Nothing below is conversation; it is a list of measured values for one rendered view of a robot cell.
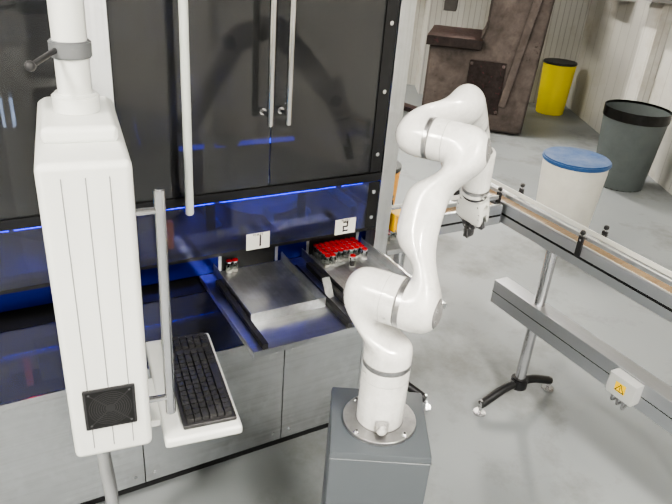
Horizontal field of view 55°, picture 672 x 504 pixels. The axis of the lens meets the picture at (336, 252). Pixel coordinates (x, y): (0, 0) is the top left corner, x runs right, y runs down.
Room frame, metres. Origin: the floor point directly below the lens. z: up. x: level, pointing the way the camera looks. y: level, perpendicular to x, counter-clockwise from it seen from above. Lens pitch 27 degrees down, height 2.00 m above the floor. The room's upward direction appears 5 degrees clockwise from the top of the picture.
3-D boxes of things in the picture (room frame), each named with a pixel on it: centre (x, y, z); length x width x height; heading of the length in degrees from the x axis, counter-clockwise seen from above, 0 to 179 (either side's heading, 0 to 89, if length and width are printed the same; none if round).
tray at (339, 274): (2.05, -0.07, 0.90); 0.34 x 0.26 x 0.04; 31
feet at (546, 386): (2.49, -0.92, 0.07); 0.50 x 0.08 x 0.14; 121
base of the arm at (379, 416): (1.30, -0.15, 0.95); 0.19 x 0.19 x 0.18
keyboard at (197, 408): (1.47, 0.37, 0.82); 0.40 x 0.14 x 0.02; 23
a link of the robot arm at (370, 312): (1.31, -0.12, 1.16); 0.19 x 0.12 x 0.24; 65
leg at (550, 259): (2.49, -0.92, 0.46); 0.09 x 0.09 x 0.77; 31
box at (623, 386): (2.00, -1.14, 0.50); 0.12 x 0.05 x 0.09; 31
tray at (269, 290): (1.87, 0.22, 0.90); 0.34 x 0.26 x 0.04; 31
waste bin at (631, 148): (5.79, -2.57, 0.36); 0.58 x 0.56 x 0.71; 1
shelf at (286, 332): (1.90, 0.04, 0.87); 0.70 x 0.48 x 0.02; 121
